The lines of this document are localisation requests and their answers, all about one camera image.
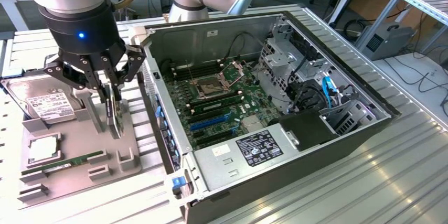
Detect silver CPU chip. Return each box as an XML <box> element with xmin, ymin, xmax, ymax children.
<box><xmin>28</xmin><ymin>137</ymin><xmax>60</xmax><ymax>163</ymax></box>

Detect long black expansion slot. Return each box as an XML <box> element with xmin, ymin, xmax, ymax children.
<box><xmin>187</xmin><ymin>110</ymin><xmax>227</xmax><ymax>125</ymax></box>
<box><xmin>195</xmin><ymin>135</ymin><xmax>235</xmax><ymax>150</ymax></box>
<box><xmin>194</xmin><ymin>129</ymin><xmax>234</xmax><ymax>143</ymax></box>

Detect blue expansion slot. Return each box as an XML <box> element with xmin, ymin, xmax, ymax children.
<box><xmin>190</xmin><ymin>117</ymin><xmax>230</xmax><ymax>131</ymax></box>

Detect black wire bundle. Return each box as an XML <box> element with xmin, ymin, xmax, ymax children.
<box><xmin>286</xmin><ymin>78</ymin><xmax>328</xmax><ymax>112</ymax></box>

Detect silver disk bay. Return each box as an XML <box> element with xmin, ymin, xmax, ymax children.
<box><xmin>319</xmin><ymin>100</ymin><xmax>392</xmax><ymax>136</ymax></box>

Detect hard disk with blue carrier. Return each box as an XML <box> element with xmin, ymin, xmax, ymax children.
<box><xmin>0</xmin><ymin>68</ymin><xmax>82</xmax><ymax>125</ymax></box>

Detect aluminium slat side table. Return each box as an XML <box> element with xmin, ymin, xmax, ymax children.
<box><xmin>363</xmin><ymin>0</ymin><xmax>448</xmax><ymax>55</ymax></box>

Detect black plastic shroud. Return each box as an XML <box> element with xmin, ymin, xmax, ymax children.
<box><xmin>278</xmin><ymin>109</ymin><xmax>340</xmax><ymax>153</ymax></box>

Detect open black PC case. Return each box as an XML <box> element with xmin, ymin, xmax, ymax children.
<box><xmin>130</xmin><ymin>10</ymin><xmax>402</xmax><ymax>224</ymax></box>

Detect blue flat wire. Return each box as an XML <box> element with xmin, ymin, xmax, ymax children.
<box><xmin>322</xmin><ymin>76</ymin><xmax>338</xmax><ymax>110</ymax></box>

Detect silver chipset heatsink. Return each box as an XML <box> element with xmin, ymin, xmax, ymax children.
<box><xmin>242</xmin><ymin>117</ymin><xmax>264</xmax><ymax>132</ymax></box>

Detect green RAM stick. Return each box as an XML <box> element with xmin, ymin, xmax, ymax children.
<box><xmin>20</xmin><ymin>151</ymin><xmax>106</xmax><ymax>177</ymax></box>
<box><xmin>192</xmin><ymin>97</ymin><xmax>243</xmax><ymax>112</ymax></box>

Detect GPU graphics card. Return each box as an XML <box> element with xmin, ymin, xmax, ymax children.
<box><xmin>103</xmin><ymin>82</ymin><xmax>127</xmax><ymax>140</ymax></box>

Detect blue case latch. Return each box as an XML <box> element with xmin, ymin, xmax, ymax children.
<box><xmin>171</xmin><ymin>176</ymin><xmax>187</xmax><ymax>191</ymax></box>

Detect grey power supply unit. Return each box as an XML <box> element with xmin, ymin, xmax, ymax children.
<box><xmin>191</xmin><ymin>123</ymin><xmax>303</xmax><ymax>194</ymax></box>

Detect green motherboard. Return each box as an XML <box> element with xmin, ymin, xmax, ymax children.
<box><xmin>163</xmin><ymin>60</ymin><xmax>282</xmax><ymax>151</ymax></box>

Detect grey robot controller box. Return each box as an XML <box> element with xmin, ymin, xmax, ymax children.
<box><xmin>355</xmin><ymin>23</ymin><xmax>416</xmax><ymax>61</ymax></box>

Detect silver drive cage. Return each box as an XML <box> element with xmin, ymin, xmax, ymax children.
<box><xmin>258</xmin><ymin>15</ymin><xmax>334</xmax><ymax>111</ymax></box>

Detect grey parts rack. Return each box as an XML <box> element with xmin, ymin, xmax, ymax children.
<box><xmin>16</xmin><ymin>81</ymin><xmax>144</xmax><ymax>210</ymax></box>

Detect metal socket cover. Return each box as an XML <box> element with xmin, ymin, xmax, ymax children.
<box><xmin>219</xmin><ymin>60</ymin><xmax>251</xmax><ymax>88</ymax></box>

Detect black RAM slot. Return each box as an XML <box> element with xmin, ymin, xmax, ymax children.
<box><xmin>172</xmin><ymin>63</ymin><xmax>223</xmax><ymax>74</ymax></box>
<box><xmin>175</xmin><ymin>68</ymin><xmax>227</xmax><ymax>82</ymax></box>
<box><xmin>188</xmin><ymin>94</ymin><xmax>242</xmax><ymax>112</ymax></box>
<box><xmin>186</xmin><ymin>92</ymin><xmax>240</xmax><ymax>109</ymax></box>
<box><xmin>174</xmin><ymin>66</ymin><xmax>226</xmax><ymax>78</ymax></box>
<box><xmin>190</xmin><ymin>98</ymin><xmax>244</xmax><ymax>116</ymax></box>
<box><xmin>184</xmin><ymin>90</ymin><xmax>238</xmax><ymax>105</ymax></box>

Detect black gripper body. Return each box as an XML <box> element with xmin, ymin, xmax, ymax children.
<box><xmin>38</xmin><ymin>0</ymin><xmax>127</xmax><ymax>57</ymax></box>

